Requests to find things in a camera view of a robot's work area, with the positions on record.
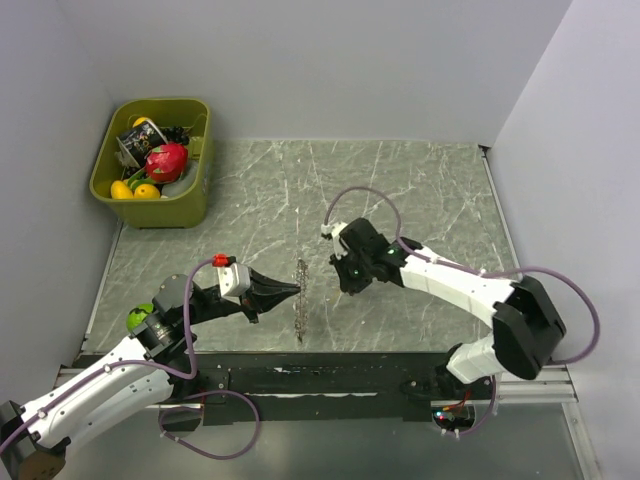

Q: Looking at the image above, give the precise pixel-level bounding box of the red dragon fruit toy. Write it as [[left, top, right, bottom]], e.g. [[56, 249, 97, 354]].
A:
[[145, 143, 188, 184]]

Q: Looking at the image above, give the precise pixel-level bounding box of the yellow mango toy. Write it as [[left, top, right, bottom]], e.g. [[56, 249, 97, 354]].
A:
[[133, 184, 161, 200]]

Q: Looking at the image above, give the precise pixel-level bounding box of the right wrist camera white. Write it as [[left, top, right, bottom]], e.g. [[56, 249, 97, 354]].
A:
[[320, 221, 347, 240]]

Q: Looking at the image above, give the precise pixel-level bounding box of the black printed paper cup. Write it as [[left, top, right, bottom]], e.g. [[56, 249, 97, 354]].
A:
[[116, 121, 168, 168]]

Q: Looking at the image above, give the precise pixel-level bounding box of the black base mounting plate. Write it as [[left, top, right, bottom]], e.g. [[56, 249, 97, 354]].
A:
[[164, 352, 492, 426]]

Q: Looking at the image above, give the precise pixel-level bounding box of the olive green plastic bin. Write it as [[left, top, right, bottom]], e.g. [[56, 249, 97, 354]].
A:
[[89, 98, 214, 228]]

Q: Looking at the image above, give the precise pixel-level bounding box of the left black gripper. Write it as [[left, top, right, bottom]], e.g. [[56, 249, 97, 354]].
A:
[[182, 265, 299, 325]]

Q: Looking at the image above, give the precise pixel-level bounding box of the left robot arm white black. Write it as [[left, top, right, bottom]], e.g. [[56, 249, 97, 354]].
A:
[[1, 261, 301, 479]]

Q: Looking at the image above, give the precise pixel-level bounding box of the green ball toy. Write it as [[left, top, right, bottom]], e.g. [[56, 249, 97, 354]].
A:
[[126, 303, 154, 333]]

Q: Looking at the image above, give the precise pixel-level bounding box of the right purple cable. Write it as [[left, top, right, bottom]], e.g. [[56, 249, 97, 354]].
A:
[[322, 186, 601, 437]]

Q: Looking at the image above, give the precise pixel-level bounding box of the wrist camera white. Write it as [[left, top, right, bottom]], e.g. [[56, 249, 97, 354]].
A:
[[212, 254, 251, 297], [320, 221, 347, 240]]

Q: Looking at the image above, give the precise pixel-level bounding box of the yellow lemon toy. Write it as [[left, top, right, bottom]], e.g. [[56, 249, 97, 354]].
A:
[[110, 180, 134, 200]]

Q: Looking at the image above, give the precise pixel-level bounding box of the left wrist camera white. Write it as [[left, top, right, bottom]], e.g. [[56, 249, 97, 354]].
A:
[[212, 254, 251, 297]]

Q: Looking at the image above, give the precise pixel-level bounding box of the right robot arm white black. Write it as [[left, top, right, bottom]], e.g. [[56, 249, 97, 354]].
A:
[[321, 218, 566, 399]]

